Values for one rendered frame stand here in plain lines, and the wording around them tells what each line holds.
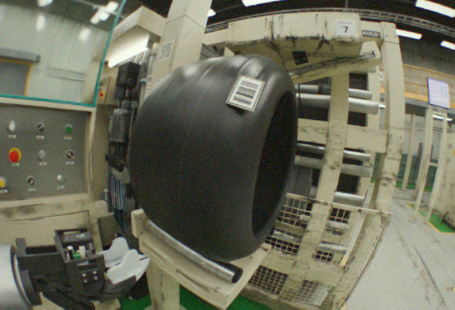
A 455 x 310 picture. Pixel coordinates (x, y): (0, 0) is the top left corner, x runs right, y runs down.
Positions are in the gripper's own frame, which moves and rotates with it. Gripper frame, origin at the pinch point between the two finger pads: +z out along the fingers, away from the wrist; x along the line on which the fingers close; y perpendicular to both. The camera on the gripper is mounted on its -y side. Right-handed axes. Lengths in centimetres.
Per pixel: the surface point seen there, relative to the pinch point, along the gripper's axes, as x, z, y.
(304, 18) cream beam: -12, 41, 80
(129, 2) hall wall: 892, 184, 699
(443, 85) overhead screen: -291, 306, 217
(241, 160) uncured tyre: -11.1, 6.1, 21.5
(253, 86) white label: -10.5, 6.7, 32.5
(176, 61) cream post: 26, 19, 48
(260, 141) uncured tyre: -11.8, 10.0, 24.8
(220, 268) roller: -6.4, 17.8, -6.2
